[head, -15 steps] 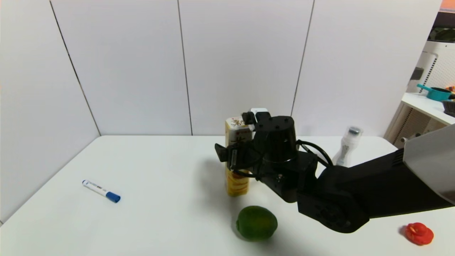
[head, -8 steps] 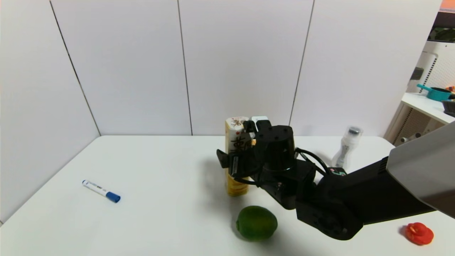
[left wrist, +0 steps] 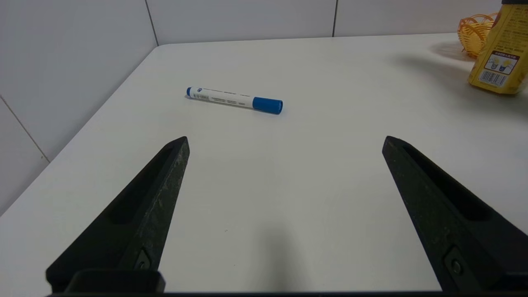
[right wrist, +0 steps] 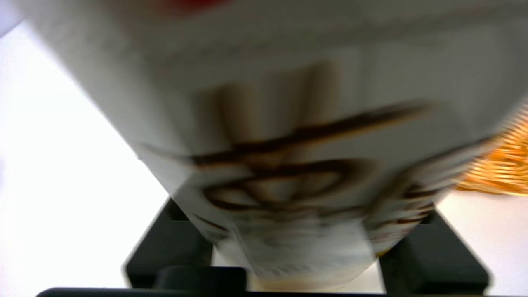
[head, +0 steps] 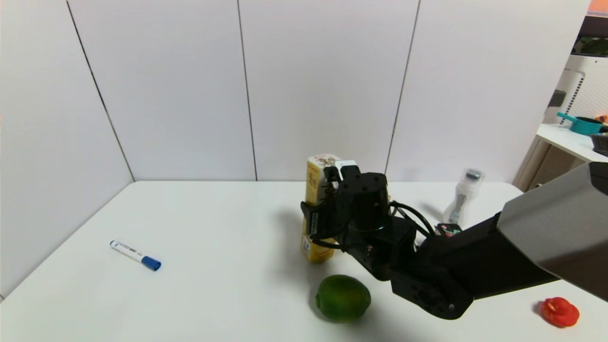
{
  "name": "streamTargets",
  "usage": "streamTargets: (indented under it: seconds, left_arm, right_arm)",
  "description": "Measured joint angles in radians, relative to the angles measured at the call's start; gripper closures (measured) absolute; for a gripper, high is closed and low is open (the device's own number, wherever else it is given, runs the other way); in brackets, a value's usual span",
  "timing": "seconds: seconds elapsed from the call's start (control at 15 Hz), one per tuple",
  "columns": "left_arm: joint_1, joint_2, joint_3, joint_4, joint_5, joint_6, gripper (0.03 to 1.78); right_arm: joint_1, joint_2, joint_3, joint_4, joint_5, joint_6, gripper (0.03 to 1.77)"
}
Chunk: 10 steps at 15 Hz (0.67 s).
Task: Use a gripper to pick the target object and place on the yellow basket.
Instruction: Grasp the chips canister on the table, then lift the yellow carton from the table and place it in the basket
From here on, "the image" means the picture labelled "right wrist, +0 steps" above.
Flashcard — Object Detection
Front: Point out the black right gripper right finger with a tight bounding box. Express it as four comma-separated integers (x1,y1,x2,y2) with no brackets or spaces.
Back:
379,210,490,296

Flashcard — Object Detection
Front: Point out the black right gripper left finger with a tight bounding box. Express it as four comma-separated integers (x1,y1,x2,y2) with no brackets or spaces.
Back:
124,197,215,289

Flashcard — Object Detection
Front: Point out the tall yellow white chips box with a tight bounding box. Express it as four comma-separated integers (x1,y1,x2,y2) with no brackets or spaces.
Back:
12,0,528,291

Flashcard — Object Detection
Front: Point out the yellow woven basket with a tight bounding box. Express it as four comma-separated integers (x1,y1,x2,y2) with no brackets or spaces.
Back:
455,103,528,196

